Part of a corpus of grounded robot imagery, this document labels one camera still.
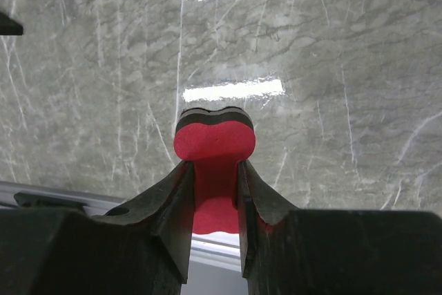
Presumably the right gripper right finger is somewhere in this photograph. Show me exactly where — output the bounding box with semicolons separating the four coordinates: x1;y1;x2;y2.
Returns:
237;161;441;294

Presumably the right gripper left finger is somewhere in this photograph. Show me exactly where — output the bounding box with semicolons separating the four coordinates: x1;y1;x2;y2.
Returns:
1;162;194;294

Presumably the red black eraser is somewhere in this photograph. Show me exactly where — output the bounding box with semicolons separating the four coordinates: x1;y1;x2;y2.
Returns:
173;106;256;235

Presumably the white whiteboard black frame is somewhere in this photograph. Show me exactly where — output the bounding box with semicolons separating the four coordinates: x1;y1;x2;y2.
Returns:
0;12;23;36

